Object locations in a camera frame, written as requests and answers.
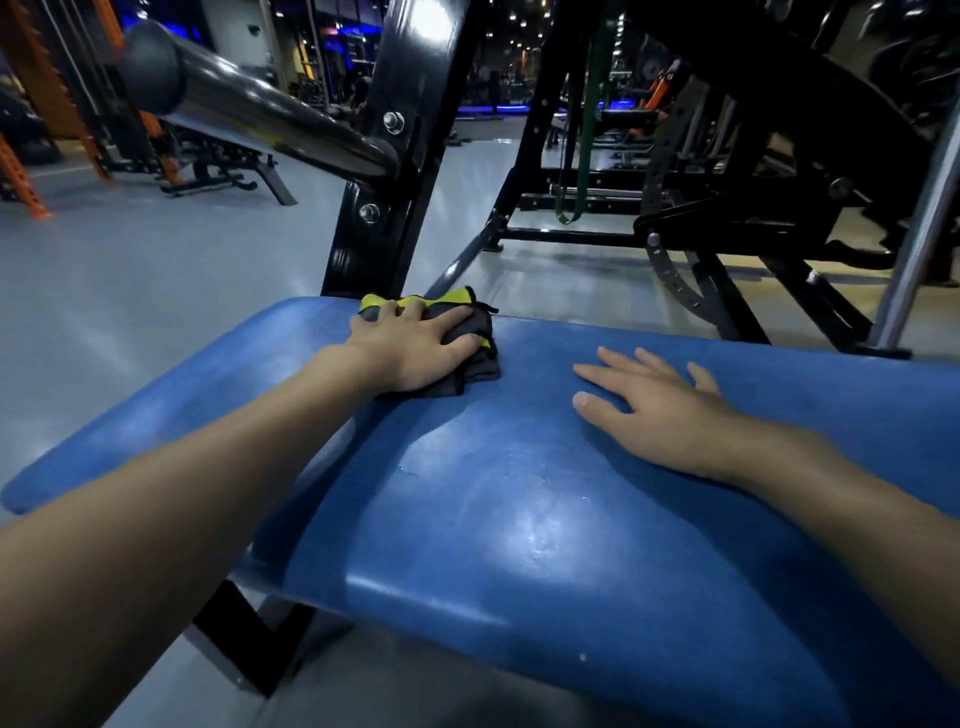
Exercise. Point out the person's right hand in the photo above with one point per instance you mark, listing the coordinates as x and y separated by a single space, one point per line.
667 427

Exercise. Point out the green resistance band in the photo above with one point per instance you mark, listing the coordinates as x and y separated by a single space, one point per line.
589 135

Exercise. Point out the person's left forearm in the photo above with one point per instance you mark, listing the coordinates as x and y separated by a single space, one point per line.
150 540

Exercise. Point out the person's right forearm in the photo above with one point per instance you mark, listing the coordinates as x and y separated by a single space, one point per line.
862 510

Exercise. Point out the orange perforated power rack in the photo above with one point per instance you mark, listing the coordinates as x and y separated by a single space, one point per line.
37 82

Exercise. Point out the black weight machine frame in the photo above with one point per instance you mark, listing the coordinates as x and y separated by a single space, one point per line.
750 97

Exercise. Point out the grey and yellow cleaning cloth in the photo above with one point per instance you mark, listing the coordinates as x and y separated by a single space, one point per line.
484 364

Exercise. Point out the blue padded bench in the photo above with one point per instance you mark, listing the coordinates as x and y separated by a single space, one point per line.
525 540

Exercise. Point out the perforated steel adjustment arc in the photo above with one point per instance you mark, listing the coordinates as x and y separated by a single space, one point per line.
664 277

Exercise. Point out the black adjustable incline bench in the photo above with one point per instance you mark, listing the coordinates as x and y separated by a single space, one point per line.
277 184

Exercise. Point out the black upright post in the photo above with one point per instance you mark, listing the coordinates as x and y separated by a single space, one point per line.
412 75

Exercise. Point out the chrome guide rod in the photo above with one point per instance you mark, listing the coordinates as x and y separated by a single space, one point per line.
919 240

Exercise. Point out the person's left hand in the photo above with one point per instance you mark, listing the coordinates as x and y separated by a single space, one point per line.
405 352

